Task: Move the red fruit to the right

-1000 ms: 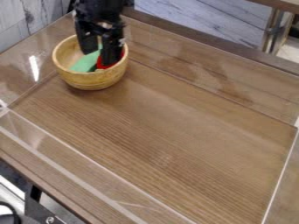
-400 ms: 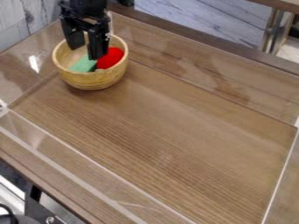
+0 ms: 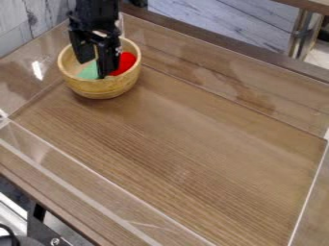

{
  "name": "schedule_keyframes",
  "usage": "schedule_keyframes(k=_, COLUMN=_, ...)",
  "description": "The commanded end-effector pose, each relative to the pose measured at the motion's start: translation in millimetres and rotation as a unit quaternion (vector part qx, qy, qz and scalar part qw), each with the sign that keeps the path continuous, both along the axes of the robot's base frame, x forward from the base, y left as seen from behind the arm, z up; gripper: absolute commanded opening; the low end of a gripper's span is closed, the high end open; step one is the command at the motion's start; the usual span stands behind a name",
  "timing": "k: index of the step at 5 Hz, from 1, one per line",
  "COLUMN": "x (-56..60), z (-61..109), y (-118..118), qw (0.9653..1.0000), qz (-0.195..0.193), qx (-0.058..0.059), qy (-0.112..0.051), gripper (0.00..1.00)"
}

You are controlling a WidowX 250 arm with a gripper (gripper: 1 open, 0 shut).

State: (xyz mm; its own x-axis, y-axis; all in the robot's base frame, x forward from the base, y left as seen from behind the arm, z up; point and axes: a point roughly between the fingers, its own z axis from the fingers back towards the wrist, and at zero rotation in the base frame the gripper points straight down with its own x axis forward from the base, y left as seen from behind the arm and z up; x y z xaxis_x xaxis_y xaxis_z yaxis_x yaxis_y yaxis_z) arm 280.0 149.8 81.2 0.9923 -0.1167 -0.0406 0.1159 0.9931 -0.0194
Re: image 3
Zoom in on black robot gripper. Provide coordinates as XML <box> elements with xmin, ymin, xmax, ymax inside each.
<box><xmin>68</xmin><ymin>0</ymin><xmax>120</xmax><ymax>79</ymax></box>

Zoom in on red plush fruit green stem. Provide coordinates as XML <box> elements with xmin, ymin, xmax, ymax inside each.
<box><xmin>109</xmin><ymin>52</ymin><xmax>136</xmax><ymax>76</ymax></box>

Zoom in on green rectangular block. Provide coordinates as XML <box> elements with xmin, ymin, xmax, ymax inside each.
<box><xmin>77</xmin><ymin>61</ymin><xmax>98</xmax><ymax>80</ymax></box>

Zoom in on light wooden bowl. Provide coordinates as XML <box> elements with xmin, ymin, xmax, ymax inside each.
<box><xmin>56</xmin><ymin>37</ymin><xmax>142</xmax><ymax>100</ymax></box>

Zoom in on clear acrylic tray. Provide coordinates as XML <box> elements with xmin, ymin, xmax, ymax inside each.
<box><xmin>0</xmin><ymin>14</ymin><xmax>329</xmax><ymax>246</ymax></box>

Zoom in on metal table leg background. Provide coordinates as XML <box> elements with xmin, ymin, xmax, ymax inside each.
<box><xmin>287</xmin><ymin>10</ymin><xmax>323</xmax><ymax>61</ymax></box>

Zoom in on black metal table bracket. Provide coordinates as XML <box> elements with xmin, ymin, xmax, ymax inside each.
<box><xmin>26</xmin><ymin>203</ymin><xmax>73</xmax><ymax>246</ymax></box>

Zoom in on black cable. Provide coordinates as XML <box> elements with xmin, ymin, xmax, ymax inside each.
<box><xmin>0</xmin><ymin>223</ymin><xmax>19</xmax><ymax>246</ymax></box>

